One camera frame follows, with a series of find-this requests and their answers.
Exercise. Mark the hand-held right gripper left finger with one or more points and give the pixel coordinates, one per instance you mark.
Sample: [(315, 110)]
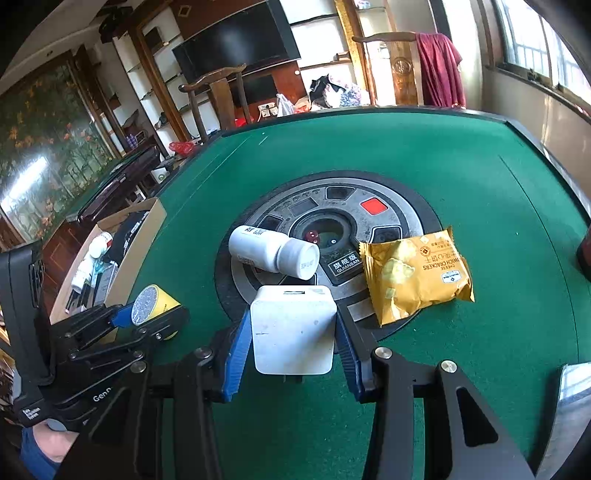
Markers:
[(238, 350)]

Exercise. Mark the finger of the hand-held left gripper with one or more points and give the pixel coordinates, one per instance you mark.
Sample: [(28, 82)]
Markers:
[(161, 323), (122, 314)]

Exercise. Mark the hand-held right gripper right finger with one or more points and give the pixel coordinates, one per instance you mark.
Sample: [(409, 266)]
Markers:
[(348, 355)]

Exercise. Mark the white charger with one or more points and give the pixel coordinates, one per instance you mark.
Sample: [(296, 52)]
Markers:
[(291, 332)]

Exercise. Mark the cardboard box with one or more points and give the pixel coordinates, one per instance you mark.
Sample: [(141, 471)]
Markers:
[(138, 249)]

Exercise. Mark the yellow cracker packet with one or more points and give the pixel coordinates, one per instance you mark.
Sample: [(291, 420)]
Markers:
[(415, 277)]

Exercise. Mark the white pill bottle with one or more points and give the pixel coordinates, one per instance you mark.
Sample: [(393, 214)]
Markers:
[(258, 249)]

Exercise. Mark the person's left forearm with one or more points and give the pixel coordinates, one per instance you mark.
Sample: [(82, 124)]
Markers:
[(41, 454)]

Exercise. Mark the white tube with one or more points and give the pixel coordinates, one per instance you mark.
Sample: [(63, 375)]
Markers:
[(83, 274)]

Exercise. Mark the small white bottle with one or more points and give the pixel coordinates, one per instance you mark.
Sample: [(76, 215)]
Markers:
[(98, 247)]

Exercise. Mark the black snack packet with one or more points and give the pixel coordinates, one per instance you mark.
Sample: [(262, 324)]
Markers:
[(127, 235)]

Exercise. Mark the round table control panel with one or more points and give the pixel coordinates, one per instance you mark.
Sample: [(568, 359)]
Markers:
[(355, 221)]

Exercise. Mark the dark-edged green game table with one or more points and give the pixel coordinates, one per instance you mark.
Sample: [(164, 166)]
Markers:
[(124, 175)]

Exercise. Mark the white pot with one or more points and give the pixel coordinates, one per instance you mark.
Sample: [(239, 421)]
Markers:
[(159, 173)]

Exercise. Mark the red plastic bag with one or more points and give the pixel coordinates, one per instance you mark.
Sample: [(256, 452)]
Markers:
[(182, 147)]

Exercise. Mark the large flower painting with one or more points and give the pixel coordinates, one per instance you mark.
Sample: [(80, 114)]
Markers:
[(41, 138)]

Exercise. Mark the dark wooden chair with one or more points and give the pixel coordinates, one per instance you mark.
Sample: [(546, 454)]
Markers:
[(224, 101)]

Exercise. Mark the white plastic bag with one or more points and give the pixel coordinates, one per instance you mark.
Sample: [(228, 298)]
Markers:
[(284, 106)]

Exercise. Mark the black ink bottle with cork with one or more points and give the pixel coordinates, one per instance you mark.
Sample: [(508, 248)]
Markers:
[(585, 251)]

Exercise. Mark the pile of clothes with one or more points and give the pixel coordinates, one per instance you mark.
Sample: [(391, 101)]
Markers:
[(341, 94)]

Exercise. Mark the wooden television cabinet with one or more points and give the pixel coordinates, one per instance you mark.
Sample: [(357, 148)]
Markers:
[(286, 78)]

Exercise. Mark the black television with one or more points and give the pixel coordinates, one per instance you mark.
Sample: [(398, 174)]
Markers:
[(235, 44)]

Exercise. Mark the light carved wooden chair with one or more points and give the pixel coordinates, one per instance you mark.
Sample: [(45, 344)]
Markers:
[(401, 69)]

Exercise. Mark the red cloth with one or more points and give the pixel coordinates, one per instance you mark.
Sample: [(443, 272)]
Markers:
[(438, 69)]

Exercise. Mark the window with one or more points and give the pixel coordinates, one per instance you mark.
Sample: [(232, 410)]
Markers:
[(531, 41)]

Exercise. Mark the white wall shelf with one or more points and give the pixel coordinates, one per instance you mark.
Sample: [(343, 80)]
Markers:
[(157, 69)]

